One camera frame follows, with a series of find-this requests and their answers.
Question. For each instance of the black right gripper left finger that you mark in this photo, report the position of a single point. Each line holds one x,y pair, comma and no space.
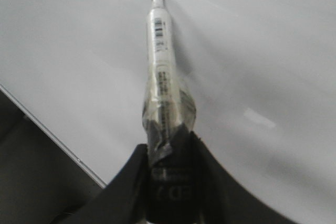
124,198

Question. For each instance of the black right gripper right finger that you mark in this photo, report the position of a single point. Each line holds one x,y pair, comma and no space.
236,190

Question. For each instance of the white marker with black cap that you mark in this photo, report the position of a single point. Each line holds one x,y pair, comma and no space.
169,114

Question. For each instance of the white whiteboard with aluminium frame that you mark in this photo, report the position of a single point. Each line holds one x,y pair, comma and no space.
262,74

